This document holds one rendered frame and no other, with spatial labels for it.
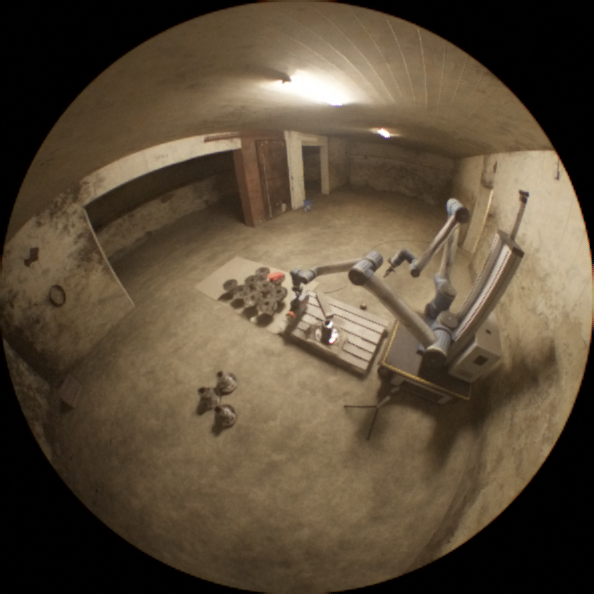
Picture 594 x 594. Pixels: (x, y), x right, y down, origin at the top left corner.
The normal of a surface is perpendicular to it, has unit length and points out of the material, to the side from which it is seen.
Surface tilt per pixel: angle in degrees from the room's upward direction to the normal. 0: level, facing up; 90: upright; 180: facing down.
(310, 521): 0
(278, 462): 0
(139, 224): 90
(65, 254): 90
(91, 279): 90
